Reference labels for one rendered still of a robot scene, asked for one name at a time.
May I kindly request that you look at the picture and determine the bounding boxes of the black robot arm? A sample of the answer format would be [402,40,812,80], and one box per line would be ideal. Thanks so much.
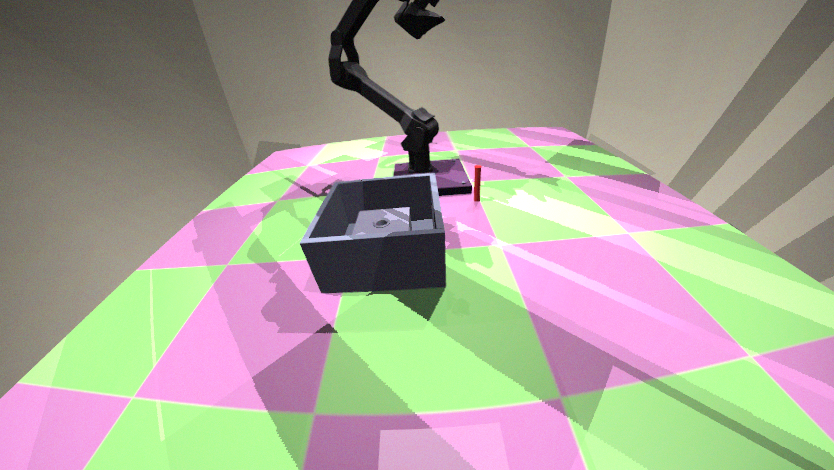
[328,0,439,174]

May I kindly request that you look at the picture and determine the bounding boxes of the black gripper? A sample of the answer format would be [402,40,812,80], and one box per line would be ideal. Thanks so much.
[394,0,445,39]

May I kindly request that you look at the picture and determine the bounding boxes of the dark red peg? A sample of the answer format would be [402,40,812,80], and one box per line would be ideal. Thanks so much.
[473,165,481,202]

